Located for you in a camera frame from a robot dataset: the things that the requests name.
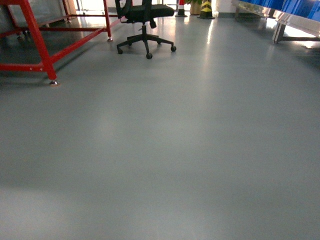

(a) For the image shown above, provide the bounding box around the black office chair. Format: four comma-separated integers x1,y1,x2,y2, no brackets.
115,0,177,60

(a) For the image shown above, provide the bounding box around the red white traffic cone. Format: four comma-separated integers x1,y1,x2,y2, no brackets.
175,0,187,18

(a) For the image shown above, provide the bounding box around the blue plastic bin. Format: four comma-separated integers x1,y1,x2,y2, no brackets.
245,0,320,22

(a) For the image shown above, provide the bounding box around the red metal table frame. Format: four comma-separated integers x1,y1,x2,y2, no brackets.
0,0,120,86

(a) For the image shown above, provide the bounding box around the green potted plant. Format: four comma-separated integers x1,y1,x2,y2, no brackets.
185,0,202,15

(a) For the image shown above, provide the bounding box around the yellow black traffic cone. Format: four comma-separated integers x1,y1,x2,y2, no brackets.
198,0,215,20

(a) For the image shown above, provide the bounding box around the stainless steel rack frame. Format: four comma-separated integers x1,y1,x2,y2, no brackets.
231,0,320,44

